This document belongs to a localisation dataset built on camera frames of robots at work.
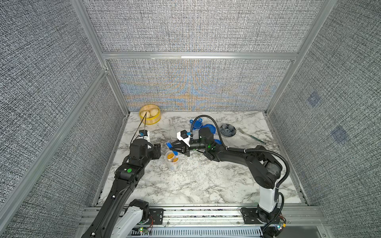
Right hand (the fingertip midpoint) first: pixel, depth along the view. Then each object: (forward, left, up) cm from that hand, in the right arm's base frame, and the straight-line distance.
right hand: (170, 142), depth 75 cm
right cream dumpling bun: (+38, +18, -18) cm, 46 cm away
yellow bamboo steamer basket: (+37, +21, -19) cm, 47 cm away
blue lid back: (+31, -15, -24) cm, 42 cm away
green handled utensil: (+20, -53, -23) cm, 61 cm away
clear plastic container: (-5, +1, -18) cm, 18 cm away
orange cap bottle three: (-2, +1, -12) cm, 12 cm away
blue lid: (+1, -20, +10) cm, 23 cm away
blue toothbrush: (-2, 0, -1) cm, 2 cm away
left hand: (+1, +6, -1) cm, 6 cm away
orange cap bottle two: (-5, -2, -10) cm, 11 cm away
